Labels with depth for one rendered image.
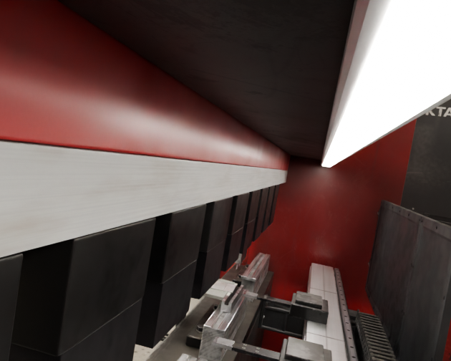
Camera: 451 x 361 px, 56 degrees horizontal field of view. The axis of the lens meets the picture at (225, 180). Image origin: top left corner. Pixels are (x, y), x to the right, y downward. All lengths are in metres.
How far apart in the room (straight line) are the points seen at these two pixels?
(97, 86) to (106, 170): 0.06
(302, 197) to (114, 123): 1.88
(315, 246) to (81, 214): 1.93
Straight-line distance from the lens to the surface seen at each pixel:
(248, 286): 1.70
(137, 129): 0.36
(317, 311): 1.30
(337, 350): 1.16
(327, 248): 2.19
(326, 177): 2.16
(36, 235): 0.27
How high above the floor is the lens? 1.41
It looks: 3 degrees down
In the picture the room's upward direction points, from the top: 9 degrees clockwise
